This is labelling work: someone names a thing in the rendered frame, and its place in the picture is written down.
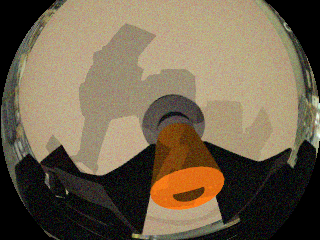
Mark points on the grey round pedestal with dark shaft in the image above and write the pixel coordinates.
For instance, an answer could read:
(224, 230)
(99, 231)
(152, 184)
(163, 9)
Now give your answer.
(168, 110)

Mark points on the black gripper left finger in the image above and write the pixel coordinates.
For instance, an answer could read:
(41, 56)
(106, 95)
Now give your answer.
(124, 190)

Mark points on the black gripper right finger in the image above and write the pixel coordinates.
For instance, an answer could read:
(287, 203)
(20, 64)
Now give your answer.
(243, 178)

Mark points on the orange knob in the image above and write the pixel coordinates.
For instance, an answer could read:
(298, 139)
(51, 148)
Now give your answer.
(184, 174)

